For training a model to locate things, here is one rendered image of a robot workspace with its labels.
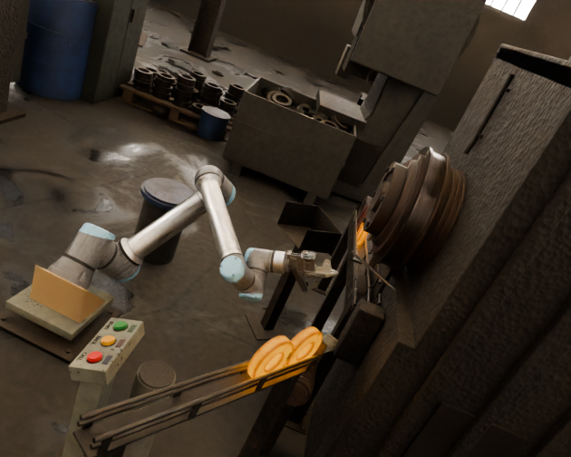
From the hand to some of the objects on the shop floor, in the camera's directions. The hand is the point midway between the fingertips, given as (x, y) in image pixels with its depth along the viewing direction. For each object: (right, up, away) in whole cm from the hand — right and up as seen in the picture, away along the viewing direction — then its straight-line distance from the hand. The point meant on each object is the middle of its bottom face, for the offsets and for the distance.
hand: (334, 274), depth 197 cm
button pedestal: (-93, -65, -27) cm, 116 cm away
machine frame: (+26, -84, +34) cm, 94 cm away
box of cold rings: (-29, +70, +282) cm, 292 cm away
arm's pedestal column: (-123, -23, +28) cm, 129 cm away
